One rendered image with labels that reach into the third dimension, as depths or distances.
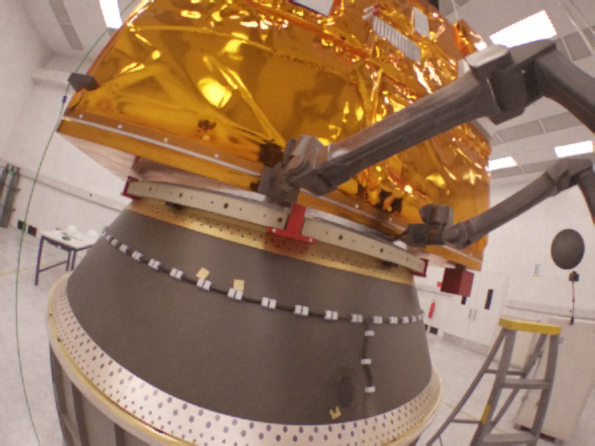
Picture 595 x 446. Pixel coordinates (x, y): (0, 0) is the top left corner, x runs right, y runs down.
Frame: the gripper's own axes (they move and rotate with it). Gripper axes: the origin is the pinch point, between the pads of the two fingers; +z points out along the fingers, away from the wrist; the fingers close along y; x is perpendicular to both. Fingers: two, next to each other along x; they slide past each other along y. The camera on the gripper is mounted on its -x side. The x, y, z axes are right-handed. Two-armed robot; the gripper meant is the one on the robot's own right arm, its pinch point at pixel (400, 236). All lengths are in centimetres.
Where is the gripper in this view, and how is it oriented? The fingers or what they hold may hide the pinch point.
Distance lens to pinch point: 94.2
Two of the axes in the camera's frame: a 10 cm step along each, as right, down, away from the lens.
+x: -2.5, 9.6, -1.4
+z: -3.6, 0.4, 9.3
